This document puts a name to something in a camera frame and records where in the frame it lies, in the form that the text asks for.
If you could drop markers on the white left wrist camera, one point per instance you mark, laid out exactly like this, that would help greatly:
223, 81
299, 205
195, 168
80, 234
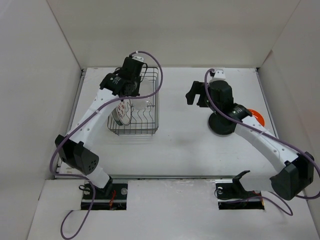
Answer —
138, 58

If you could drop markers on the green rimmed white plate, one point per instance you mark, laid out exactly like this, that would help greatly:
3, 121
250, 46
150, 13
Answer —
115, 117

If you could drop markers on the black round plate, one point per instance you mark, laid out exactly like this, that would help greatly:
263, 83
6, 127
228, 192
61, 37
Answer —
220, 125

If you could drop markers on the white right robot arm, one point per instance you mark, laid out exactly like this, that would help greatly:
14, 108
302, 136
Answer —
294, 170

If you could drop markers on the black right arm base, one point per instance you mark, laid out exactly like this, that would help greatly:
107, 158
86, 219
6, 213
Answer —
231, 195

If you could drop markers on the grey wire dish rack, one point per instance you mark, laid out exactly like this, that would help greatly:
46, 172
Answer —
146, 121

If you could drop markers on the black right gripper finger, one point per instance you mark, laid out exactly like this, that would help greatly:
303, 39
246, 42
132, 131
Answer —
190, 96
197, 87

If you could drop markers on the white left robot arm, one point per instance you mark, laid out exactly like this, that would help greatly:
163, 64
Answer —
76, 151

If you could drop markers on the clear glass plate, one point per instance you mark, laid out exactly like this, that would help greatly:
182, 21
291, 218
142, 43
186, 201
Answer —
146, 88

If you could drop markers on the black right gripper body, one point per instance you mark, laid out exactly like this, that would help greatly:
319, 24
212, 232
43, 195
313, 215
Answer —
203, 101

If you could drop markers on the white plate red characters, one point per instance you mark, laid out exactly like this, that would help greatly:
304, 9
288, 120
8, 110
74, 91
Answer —
124, 111

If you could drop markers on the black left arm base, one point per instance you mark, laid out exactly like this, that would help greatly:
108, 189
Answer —
112, 200

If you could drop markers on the orange round plate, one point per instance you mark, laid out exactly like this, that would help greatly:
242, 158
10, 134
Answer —
258, 117

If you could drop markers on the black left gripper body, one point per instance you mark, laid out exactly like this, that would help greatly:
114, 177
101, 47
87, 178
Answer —
136, 90

